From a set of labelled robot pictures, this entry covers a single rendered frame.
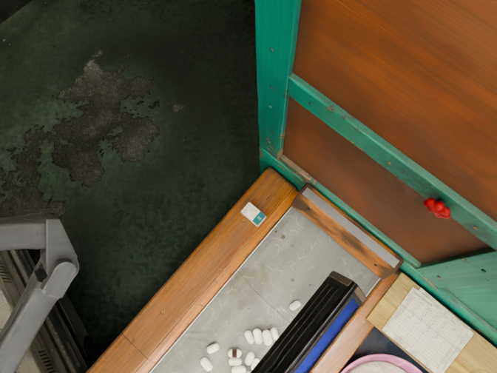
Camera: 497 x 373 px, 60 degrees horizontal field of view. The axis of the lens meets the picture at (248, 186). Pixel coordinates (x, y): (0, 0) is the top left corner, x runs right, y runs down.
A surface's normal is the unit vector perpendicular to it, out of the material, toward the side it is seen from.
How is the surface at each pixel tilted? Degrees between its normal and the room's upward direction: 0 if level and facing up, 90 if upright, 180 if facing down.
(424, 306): 0
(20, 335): 41
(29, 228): 33
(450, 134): 90
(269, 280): 0
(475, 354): 0
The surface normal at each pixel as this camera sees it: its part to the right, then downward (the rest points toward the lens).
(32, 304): 0.47, 0.25
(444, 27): -0.66, 0.73
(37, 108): -0.04, -0.26
